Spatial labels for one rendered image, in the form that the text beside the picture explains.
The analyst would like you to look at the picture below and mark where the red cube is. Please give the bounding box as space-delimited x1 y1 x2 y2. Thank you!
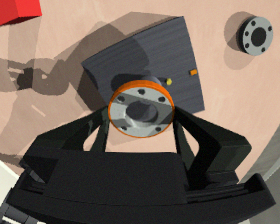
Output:
0 0 42 26

